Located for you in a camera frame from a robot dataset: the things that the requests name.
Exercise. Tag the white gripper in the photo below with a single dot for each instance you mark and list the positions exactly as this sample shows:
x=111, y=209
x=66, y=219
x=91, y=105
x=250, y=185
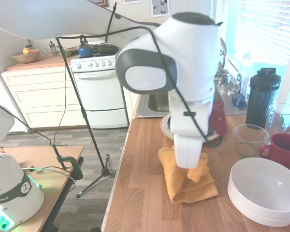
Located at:
x=188, y=149

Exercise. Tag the yellow terry towel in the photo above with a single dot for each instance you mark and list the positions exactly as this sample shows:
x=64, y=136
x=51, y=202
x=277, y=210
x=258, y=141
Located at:
x=183, y=191

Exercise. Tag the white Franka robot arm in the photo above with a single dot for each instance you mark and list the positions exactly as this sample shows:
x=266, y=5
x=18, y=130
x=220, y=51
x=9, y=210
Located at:
x=191, y=60

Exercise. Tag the blue plate with white rim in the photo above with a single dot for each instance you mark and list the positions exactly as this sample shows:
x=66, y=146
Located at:
x=164, y=125

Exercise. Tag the stainless steel double sink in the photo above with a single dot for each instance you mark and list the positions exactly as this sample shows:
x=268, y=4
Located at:
x=157, y=101

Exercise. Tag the clear glass measuring cup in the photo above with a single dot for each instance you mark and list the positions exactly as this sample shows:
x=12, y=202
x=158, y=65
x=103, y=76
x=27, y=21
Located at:
x=250, y=142

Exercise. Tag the white bowl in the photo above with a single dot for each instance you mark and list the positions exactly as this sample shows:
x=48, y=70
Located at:
x=263, y=183
x=256, y=215

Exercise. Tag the clear Dawn dish soap bottle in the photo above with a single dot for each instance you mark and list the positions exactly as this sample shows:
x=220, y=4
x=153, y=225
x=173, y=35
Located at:
x=239, y=79

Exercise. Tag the black shaker bottle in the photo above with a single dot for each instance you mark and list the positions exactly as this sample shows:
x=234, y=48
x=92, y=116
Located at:
x=261, y=101

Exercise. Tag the red mug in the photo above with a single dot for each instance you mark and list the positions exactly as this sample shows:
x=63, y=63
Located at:
x=285, y=149

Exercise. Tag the clear glass mug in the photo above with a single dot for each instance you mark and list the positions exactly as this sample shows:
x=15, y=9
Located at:
x=281, y=118

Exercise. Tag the white oven stove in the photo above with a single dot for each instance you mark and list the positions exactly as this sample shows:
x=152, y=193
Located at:
x=99, y=96

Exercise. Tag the black tripod stand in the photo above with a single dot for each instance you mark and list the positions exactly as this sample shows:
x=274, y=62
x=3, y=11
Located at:
x=87, y=116

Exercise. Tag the chrome gooseneck faucet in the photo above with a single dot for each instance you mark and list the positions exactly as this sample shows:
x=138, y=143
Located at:
x=222, y=48

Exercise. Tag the dark table clamp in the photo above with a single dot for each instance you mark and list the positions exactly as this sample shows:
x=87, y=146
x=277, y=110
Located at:
x=73, y=164

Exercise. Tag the black frying pan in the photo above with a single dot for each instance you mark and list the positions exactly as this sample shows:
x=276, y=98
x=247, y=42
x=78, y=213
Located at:
x=106, y=49

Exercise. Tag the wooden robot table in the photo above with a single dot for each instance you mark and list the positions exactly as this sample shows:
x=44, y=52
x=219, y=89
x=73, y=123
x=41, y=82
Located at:
x=58, y=154

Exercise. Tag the white window blind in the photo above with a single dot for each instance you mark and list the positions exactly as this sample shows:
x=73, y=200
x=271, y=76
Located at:
x=261, y=29

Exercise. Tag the blue kettle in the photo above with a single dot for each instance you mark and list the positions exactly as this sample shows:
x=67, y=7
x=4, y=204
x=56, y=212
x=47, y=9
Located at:
x=85, y=50

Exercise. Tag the white drawer cabinet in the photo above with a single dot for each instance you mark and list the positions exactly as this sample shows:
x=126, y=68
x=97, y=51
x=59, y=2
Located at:
x=43, y=96

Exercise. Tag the glass french press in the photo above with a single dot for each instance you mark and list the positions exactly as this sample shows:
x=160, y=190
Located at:
x=53, y=49

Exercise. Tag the wooden fruit bowl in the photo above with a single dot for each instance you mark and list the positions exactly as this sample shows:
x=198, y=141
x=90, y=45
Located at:
x=25, y=58

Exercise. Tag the yellow red fruit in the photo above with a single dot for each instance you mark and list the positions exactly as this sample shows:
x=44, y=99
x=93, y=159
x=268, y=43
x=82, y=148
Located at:
x=26, y=50

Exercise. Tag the grey wall picture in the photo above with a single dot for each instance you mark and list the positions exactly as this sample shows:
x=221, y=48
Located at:
x=160, y=8

